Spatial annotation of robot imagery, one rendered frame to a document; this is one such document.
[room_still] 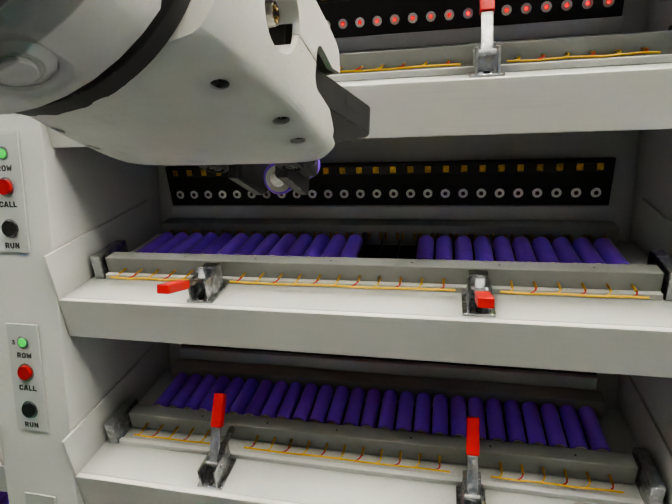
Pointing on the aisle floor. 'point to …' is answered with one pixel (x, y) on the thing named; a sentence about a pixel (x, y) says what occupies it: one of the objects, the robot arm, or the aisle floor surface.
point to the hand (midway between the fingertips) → (271, 158)
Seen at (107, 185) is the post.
